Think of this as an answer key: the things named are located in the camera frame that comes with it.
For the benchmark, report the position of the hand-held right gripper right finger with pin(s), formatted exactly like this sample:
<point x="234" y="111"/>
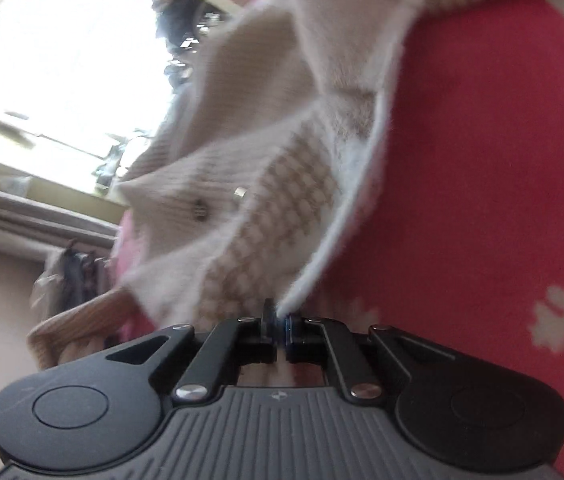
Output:
<point x="289" y="340"/>

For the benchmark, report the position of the grey curtain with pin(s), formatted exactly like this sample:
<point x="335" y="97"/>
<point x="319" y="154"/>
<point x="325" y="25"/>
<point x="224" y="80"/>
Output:
<point x="12" y="215"/>

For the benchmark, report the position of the beige checked knit cardigan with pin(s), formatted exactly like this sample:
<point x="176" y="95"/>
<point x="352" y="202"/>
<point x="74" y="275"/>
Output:
<point x="272" y="160"/>

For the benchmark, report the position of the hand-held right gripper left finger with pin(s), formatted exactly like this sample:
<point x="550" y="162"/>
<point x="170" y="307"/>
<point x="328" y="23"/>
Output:
<point x="271" y="332"/>

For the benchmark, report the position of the stack of dark folded clothes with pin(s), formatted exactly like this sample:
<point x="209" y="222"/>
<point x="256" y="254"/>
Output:
<point x="77" y="270"/>

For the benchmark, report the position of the pink floral blanket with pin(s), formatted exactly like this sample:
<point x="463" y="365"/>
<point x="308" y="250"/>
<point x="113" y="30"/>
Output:
<point x="487" y="160"/>

